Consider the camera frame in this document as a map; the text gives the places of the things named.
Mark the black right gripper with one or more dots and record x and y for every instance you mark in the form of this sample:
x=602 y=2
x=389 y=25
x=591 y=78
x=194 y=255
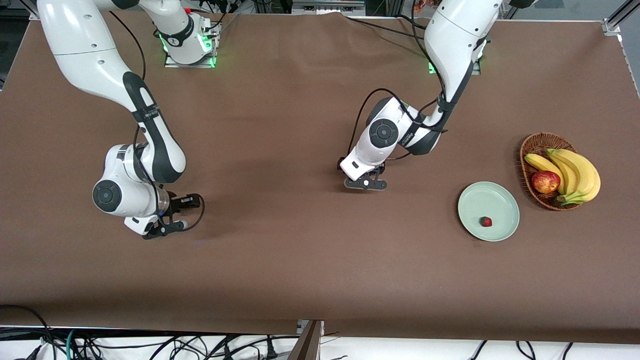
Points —
x=175 y=204

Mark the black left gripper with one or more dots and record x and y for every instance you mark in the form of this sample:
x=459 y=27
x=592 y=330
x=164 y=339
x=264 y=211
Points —
x=382 y=169

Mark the red toy strawberry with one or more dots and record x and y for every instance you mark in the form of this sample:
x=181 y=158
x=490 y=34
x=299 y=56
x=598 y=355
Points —
x=486 y=221

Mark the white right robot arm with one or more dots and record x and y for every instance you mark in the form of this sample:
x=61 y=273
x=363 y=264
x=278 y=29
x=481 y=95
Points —
x=90 y=55

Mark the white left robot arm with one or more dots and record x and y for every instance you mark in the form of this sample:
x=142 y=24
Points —
x=450 y=40

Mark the pale green plate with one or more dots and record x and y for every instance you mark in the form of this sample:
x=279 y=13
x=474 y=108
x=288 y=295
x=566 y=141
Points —
x=495 y=200

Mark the brown wicker basket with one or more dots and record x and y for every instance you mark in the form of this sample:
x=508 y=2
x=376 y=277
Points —
x=537 y=145

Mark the small yellow banana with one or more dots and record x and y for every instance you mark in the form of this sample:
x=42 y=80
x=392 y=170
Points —
x=542 y=164

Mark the red apple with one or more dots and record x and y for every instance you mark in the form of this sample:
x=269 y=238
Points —
x=546 y=182

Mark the large yellow banana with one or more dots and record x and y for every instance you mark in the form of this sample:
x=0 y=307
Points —
x=590 y=175

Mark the aluminium corner profile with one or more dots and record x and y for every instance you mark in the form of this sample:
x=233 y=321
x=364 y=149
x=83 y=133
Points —
x=31 y=10
x=617 y=20

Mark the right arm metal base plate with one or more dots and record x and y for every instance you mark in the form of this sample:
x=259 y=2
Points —
x=175 y=63

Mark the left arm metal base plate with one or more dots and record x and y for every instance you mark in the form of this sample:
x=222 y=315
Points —
x=476 y=70

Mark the aluminium frame rail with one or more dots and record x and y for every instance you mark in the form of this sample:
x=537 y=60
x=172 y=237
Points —
x=327 y=6

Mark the aluminium profile post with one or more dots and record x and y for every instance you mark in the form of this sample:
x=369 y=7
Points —
x=307 y=342

